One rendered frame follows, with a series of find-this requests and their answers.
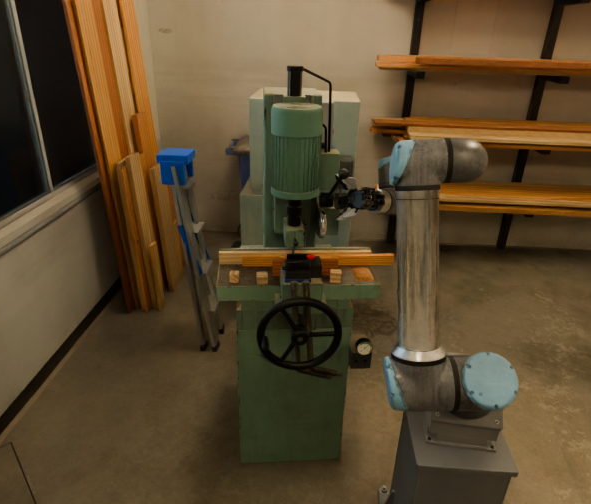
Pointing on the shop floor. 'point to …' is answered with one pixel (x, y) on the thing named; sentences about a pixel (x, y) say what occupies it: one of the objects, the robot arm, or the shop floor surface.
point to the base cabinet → (289, 400)
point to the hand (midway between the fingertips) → (333, 197)
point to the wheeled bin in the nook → (241, 168)
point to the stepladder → (177, 171)
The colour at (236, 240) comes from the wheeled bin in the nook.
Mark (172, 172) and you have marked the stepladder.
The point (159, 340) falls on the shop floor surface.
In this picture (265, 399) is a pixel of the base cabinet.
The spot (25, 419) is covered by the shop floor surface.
